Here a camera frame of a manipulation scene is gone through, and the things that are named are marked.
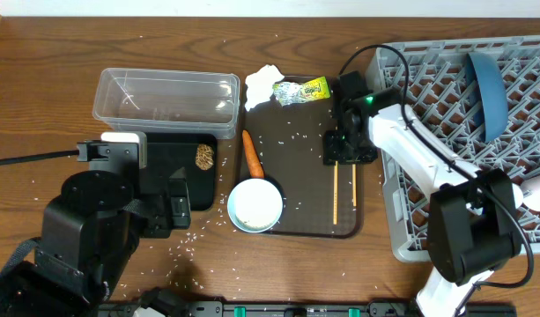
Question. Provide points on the brown serving tray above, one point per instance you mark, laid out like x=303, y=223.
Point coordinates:
x=290, y=147

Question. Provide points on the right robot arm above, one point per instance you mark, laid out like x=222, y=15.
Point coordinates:
x=472, y=227

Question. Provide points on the yellow foil snack wrapper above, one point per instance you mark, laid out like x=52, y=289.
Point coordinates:
x=289, y=93

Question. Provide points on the black plastic tray bin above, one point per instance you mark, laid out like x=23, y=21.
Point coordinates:
x=167, y=152

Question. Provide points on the white tissue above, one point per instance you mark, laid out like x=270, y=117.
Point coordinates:
x=260, y=85

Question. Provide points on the grey dishwasher rack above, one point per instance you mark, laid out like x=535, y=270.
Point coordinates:
x=439, y=93

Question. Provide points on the pink cup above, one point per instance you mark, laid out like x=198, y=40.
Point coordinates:
x=531, y=193

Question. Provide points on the dark blue plate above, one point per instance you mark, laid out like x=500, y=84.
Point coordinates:
x=484, y=70

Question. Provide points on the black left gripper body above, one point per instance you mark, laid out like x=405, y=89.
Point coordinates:
x=178, y=204

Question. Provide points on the orange carrot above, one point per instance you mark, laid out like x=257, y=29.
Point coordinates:
x=254, y=165

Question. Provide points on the clear plastic bin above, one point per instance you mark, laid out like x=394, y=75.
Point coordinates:
x=168, y=101

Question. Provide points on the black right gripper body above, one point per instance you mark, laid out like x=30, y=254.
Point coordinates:
x=348, y=155

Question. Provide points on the brown patterned cookie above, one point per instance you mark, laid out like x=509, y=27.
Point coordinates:
x=204, y=157

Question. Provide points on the wooden chopstick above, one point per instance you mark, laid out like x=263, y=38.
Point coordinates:
x=354, y=185
x=335, y=193

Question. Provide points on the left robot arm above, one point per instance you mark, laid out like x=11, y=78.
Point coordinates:
x=89, y=232

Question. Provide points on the light blue rice bowl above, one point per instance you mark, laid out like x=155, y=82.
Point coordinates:
x=255, y=205

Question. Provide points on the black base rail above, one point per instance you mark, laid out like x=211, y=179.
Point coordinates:
x=165, y=303

